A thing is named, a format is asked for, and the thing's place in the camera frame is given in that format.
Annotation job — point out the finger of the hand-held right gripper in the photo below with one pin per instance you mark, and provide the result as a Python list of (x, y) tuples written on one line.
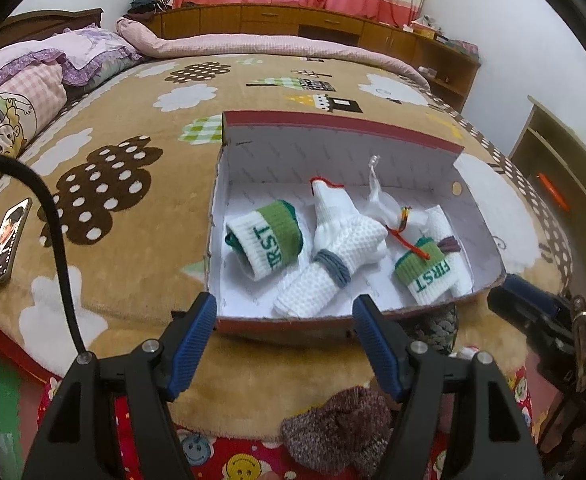
[(518, 312), (520, 287)]

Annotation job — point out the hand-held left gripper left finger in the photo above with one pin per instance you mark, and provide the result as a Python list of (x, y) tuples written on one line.
[(193, 345)]

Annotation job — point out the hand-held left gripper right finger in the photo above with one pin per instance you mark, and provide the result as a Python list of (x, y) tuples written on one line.
[(375, 345)]

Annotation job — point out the green banded white sock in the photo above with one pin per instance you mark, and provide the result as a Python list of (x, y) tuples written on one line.
[(420, 272), (273, 230)]

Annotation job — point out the maroon knit sock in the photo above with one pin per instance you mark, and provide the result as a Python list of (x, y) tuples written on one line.
[(338, 425)]

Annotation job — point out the white waffle sock roll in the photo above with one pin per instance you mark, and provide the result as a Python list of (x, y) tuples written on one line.
[(358, 242)]

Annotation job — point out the white sock red trim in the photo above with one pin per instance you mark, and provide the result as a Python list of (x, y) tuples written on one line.
[(333, 210)]

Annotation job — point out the clear plastic bag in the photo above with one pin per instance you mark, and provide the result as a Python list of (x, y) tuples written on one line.
[(385, 202)]

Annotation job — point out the cardboard shoe box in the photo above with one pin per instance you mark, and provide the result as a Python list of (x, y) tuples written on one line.
[(323, 130)]

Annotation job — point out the grey braided knit cloth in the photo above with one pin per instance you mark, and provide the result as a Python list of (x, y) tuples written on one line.
[(440, 332)]

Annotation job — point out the orange plastic item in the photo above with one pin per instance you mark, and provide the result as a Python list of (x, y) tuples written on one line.
[(553, 191)]

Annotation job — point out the red cartoon bed sheet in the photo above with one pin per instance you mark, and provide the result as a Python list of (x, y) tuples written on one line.
[(223, 460)]

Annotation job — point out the light wooden shelf unit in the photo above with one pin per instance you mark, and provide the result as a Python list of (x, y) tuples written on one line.
[(538, 150)]

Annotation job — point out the smartphone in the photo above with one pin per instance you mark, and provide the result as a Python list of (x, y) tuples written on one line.
[(8, 245)]

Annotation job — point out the yellow tissue box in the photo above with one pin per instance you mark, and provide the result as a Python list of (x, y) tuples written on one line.
[(425, 30)]

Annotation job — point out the pink rolled quilt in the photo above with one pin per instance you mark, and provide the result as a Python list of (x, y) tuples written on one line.
[(223, 45)]

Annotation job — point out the pink checkered cartoon pillow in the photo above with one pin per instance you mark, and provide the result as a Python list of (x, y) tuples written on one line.
[(28, 85)]

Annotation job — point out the purple ruffled pillow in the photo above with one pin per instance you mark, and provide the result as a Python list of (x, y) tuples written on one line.
[(98, 50)]

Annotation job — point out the wooden window cabinet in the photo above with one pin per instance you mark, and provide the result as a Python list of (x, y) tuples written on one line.
[(273, 17)]

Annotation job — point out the pile of folded clothes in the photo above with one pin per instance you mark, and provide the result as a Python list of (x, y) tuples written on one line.
[(145, 5)]

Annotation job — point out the wooden headboard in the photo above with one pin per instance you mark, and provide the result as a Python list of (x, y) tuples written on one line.
[(73, 16)]

